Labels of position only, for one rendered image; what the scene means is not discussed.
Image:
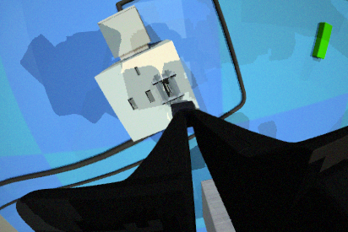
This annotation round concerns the black cable with grey box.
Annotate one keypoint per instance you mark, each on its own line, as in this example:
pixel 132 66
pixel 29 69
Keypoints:
pixel 127 36

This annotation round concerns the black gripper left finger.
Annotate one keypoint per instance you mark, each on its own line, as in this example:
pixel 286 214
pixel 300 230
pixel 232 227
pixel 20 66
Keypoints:
pixel 157 197

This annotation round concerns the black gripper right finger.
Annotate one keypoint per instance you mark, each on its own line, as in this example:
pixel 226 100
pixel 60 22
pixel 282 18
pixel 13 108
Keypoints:
pixel 264 181

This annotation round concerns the green block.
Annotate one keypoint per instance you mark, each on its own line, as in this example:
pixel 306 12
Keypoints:
pixel 324 33

